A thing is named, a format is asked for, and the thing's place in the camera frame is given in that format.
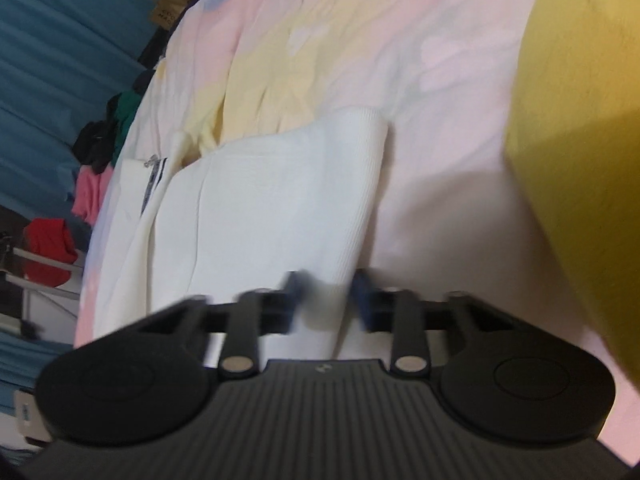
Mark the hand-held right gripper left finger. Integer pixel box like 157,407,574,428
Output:
134,270,309,381

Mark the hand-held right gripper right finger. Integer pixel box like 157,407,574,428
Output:
350,269,524,381

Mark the white sweatshirt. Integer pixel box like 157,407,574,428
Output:
92,105,391,361

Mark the dark clothes pile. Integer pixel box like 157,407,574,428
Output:
72,119,120,174

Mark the pink cloth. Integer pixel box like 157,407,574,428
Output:
71,164,116,227

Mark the red cloth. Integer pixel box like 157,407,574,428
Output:
22,217,79,289

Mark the green cloth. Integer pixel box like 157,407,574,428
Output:
106,91,144,162

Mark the pastel tie-dye blanket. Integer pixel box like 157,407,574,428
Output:
74,0,640,480

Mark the blue curtain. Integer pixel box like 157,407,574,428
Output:
0,327,76,413
0,0,191,241

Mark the yellow garment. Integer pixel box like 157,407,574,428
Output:
504,0,640,392

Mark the brown paper bag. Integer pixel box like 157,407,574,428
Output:
150,0,206,29

